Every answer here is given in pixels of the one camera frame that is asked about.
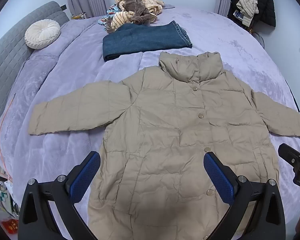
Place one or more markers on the red packet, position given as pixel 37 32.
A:
pixel 10 223

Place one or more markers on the folded blue jeans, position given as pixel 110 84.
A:
pixel 145 40

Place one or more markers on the hanging beige striped garment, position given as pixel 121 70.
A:
pixel 247 7

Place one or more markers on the colourful printed cloth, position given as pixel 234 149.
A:
pixel 110 13

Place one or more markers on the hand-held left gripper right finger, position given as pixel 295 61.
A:
pixel 218 177

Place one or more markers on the round white pleated pillow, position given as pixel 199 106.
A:
pixel 42 33

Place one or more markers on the beige brown striped plush clothes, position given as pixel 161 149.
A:
pixel 135 10

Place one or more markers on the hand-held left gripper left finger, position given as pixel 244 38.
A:
pixel 86 175

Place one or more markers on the blue white box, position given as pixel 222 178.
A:
pixel 238 15

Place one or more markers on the beige down jacket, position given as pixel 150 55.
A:
pixel 165 130

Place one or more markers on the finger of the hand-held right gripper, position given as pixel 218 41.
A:
pixel 288 153

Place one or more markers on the hanging black coat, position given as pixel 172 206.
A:
pixel 265 5

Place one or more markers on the grey quilted headboard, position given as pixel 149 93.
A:
pixel 10 60

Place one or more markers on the small lavender cloth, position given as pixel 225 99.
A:
pixel 168 6

